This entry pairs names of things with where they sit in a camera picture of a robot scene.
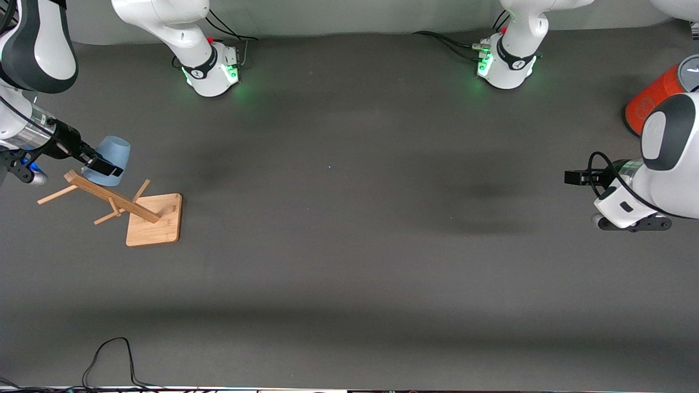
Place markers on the light blue plastic cup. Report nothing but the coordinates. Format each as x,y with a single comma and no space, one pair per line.
117,150

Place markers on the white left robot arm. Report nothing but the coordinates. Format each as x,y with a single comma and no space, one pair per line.
516,33

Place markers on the dark grey table cloth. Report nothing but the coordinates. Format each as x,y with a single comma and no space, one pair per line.
349,273

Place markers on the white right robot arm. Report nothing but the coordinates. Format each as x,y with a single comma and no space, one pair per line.
164,22

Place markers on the wooden cup rack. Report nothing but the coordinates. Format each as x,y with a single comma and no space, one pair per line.
155,224

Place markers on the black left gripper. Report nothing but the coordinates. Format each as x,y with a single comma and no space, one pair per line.
602,176

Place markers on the orange canister with grey lid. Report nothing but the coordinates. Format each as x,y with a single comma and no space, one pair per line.
652,101

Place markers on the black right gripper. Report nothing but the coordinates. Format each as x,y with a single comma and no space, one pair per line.
67,143

